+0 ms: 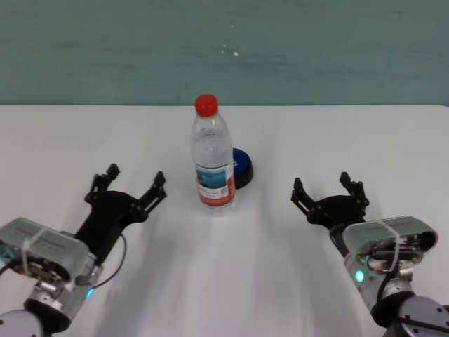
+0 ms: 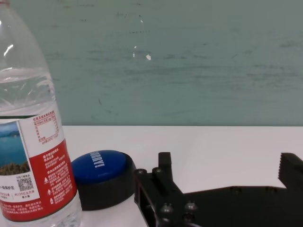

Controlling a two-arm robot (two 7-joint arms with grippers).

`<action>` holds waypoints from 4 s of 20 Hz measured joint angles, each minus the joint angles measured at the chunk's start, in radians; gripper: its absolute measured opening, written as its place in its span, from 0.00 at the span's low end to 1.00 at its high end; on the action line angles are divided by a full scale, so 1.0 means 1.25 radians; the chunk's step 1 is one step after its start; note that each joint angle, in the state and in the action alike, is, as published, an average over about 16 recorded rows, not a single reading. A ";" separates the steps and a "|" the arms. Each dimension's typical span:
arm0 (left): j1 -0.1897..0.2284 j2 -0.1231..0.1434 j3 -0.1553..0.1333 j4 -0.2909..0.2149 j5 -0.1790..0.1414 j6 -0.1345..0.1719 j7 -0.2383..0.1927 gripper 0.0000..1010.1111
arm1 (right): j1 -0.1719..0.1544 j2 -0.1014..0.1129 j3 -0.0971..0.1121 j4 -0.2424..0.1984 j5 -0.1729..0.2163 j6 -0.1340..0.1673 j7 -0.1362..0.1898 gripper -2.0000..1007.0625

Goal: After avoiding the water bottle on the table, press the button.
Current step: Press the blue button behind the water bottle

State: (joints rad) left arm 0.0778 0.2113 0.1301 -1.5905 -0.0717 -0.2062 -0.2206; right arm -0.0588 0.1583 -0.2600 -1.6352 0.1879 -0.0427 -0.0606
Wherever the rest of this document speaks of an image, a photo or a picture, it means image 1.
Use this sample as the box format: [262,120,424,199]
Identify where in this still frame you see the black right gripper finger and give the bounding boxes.
[339,171,371,212]
[290,176,322,224]

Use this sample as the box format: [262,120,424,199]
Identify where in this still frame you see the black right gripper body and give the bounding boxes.
[314,194,368,256]

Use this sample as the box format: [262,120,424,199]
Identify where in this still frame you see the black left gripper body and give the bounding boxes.
[74,190,149,268]

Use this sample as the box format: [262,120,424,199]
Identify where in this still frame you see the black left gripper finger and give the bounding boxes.
[130,170,167,223]
[83,162,121,204]

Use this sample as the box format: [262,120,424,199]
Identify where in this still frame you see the blue push button black base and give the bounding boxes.
[232,147,256,190]

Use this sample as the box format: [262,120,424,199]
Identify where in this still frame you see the clear water bottle red cap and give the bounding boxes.
[190,93,236,217]

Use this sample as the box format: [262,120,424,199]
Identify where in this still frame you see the thin left gripper cable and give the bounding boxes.
[88,234,128,291]

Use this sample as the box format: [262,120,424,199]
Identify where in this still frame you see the thin gripper cable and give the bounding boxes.
[88,234,128,291]
[375,272,399,317]

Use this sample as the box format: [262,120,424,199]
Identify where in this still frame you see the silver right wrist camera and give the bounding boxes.
[342,214,440,263]

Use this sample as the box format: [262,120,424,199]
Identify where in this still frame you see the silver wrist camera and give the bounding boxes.
[342,214,440,263]
[0,217,91,284]

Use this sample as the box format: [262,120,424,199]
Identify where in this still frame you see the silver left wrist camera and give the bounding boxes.
[0,217,91,284]

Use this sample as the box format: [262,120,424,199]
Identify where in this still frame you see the white right camera zip tie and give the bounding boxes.
[380,220,403,274]

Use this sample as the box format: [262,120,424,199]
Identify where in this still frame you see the white camera zip tie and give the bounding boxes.
[380,220,403,274]
[20,227,48,278]

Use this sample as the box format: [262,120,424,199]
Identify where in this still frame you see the white left camera zip tie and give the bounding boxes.
[20,227,48,278]

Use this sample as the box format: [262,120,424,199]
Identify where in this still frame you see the thin right gripper cable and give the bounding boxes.
[375,272,399,317]

